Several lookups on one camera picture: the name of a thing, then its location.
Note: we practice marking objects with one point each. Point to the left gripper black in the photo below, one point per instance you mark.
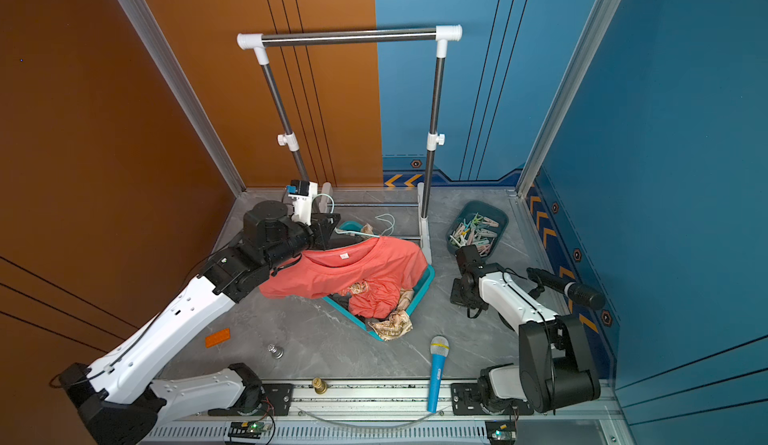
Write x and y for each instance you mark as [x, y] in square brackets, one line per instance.
[323, 231]

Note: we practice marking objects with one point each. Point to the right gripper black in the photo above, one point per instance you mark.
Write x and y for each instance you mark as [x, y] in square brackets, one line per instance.
[455, 296]

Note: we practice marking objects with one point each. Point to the light green wire hanger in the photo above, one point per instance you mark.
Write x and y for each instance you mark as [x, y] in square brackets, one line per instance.
[357, 229]

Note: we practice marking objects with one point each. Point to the red t-shirt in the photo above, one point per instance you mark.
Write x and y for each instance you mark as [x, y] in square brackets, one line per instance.
[318, 274]

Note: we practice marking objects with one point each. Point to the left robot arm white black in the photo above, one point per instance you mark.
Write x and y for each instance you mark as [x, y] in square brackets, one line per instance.
[119, 397]

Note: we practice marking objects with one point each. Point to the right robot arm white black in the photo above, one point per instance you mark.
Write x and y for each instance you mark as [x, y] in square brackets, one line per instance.
[555, 367]

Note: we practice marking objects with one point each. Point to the teal plastic laundry basket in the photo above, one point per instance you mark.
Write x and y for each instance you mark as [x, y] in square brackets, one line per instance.
[399, 261]

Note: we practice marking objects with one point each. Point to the blue toy microphone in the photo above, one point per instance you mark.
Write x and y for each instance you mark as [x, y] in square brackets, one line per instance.
[439, 349]

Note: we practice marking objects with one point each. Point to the dark teal clothespin bin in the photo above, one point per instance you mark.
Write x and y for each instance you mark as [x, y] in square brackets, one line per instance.
[479, 224]

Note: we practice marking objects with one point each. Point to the beige patterned cloth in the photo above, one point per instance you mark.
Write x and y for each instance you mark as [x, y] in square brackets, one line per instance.
[382, 307]

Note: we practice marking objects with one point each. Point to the small silver metal weight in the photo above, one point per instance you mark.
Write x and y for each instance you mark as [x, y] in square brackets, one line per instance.
[276, 351]

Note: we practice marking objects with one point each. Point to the right green circuit board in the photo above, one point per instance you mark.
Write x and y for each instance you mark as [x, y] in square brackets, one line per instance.
[501, 432]

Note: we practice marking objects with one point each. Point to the green circuit board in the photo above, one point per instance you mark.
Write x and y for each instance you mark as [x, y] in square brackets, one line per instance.
[501, 432]
[240, 431]

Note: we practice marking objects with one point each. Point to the orange rectangular tag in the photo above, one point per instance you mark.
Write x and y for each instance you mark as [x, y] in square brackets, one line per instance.
[217, 338]

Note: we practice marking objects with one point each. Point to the small brass weight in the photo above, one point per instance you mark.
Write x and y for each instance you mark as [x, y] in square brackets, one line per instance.
[319, 385]

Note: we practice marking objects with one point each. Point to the left green circuit board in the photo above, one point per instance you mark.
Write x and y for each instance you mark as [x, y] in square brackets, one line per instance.
[240, 431]

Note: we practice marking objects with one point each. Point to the metal clothes drying rack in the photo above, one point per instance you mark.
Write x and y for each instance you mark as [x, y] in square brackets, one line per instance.
[351, 145]

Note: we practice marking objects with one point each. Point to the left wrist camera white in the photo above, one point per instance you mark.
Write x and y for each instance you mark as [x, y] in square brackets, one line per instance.
[302, 194]

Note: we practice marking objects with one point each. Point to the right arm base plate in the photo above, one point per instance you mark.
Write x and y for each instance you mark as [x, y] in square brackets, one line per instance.
[466, 401]

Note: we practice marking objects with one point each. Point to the aluminium front rail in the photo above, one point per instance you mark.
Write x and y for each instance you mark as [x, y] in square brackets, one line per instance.
[389, 400]

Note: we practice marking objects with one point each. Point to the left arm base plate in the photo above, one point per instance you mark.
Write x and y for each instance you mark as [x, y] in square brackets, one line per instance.
[267, 399]

